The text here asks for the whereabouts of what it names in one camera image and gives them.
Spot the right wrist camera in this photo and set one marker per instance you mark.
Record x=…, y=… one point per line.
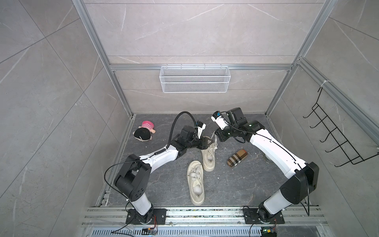
x=232, y=118

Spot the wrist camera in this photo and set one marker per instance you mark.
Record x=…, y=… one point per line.
x=200, y=127
x=232, y=118

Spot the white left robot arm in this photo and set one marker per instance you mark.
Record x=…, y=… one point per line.
x=133, y=177

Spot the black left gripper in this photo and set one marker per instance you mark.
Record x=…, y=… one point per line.
x=203, y=142

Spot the white wire mesh basket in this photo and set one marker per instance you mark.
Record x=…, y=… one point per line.
x=194, y=79

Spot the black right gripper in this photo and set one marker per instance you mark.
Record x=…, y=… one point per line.
x=220, y=133

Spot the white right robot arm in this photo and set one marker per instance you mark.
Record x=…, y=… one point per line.
x=302, y=177

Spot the cream sneaker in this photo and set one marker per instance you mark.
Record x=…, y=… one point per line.
x=195, y=182
x=208, y=156

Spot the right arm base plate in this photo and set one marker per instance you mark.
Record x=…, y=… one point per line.
x=258, y=216

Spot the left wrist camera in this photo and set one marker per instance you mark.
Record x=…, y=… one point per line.
x=200, y=127

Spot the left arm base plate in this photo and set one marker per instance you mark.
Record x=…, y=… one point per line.
x=153, y=216

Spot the pink plush doll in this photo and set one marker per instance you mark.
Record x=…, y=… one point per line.
x=145, y=131

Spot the aluminium corner frame post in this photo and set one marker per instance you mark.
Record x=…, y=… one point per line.
x=314, y=31

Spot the aluminium front rail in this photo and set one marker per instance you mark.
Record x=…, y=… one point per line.
x=232, y=221

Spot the black wire hook rack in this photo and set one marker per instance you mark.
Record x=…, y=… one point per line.
x=336, y=135

